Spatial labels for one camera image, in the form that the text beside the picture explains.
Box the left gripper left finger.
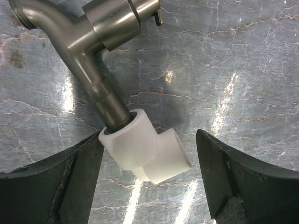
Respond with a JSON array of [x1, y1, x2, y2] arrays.
[[0, 132, 104, 224]]

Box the white pvc elbow fitting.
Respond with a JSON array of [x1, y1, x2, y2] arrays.
[[99, 109, 191, 184]]

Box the dark grey metal faucet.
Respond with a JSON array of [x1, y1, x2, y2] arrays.
[[10, 0, 164, 133]]

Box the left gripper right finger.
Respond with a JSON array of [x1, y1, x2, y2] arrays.
[[196, 129, 299, 224]]

